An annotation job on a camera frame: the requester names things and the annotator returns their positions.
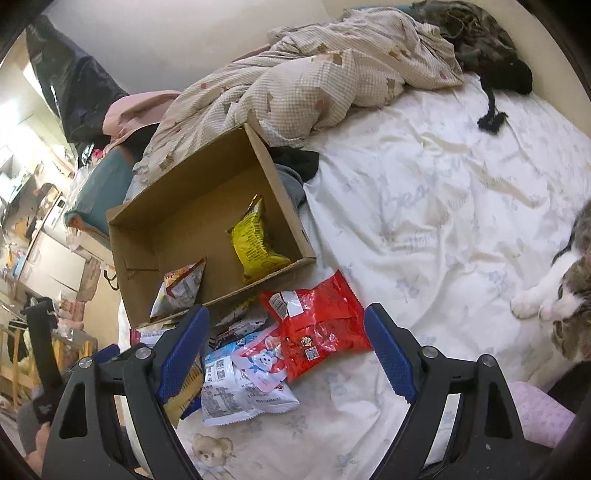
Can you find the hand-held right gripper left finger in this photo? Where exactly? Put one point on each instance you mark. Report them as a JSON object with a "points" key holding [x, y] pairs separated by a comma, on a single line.
{"points": [[182, 350]]}

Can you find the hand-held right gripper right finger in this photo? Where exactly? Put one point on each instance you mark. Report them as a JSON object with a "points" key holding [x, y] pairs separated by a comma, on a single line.
{"points": [[390, 355]]}

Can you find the red and white snack packet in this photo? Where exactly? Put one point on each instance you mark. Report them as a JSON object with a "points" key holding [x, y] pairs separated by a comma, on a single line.
{"points": [[147, 334]]}

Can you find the yellow striped snack packet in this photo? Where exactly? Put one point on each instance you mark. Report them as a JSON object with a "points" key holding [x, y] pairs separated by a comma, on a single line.
{"points": [[187, 401]]}

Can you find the silver and orange snack packet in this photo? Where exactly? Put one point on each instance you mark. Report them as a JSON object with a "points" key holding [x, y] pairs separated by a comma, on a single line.
{"points": [[178, 290]]}

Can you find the dark snack packet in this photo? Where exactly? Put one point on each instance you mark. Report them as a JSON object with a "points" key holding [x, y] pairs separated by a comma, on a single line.
{"points": [[242, 328]]}

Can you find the blue and white snack packet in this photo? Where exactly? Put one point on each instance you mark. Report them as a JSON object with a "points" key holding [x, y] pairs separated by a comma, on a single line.
{"points": [[231, 401]]}

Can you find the pink and white snack packet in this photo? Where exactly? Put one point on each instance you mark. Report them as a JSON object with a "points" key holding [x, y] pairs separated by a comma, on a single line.
{"points": [[258, 364]]}

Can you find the brown cardboard box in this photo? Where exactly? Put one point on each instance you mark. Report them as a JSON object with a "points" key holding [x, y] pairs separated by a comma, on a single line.
{"points": [[198, 217]]}

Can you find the white printed bed sheet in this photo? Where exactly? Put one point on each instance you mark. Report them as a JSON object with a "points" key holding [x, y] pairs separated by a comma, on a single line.
{"points": [[415, 207]]}

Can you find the white cabinet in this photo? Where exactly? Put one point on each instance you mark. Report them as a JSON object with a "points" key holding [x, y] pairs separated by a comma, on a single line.
{"points": [[51, 263]]}

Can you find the person's grey trousers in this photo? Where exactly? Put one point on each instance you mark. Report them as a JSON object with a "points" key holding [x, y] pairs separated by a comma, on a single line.
{"points": [[37, 415]]}

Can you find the pink dotted blanket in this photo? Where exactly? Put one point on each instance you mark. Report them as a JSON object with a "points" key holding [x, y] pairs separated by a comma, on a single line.
{"points": [[540, 410]]}

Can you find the wooden rack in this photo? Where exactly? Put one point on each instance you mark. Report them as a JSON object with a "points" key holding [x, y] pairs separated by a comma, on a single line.
{"points": [[14, 364]]}

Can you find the grey cloth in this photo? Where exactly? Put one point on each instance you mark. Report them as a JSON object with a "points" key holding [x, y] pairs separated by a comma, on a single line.
{"points": [[291, 187]]}

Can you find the white and tabby cat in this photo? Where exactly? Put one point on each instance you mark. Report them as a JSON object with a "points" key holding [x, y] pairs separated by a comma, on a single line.
{"points": [[570, 277]]}

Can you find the black cloth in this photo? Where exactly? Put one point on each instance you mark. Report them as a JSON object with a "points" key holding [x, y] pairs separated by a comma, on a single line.
{"points": [[298, 161]]}

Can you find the pink cloth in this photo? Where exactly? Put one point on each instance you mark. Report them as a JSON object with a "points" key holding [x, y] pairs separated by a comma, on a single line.
{"points": [[134, 113]]}

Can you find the beige checked quilt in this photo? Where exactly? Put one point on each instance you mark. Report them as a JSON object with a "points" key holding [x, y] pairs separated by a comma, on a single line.
{"points": [[300, 83]]}

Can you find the dark furry cloth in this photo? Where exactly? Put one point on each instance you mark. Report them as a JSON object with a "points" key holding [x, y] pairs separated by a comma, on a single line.
{"points": [[480, 41]]}

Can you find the black upright post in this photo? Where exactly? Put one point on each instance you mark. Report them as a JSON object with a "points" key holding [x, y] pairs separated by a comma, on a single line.
{"points": [[44, 350]]}

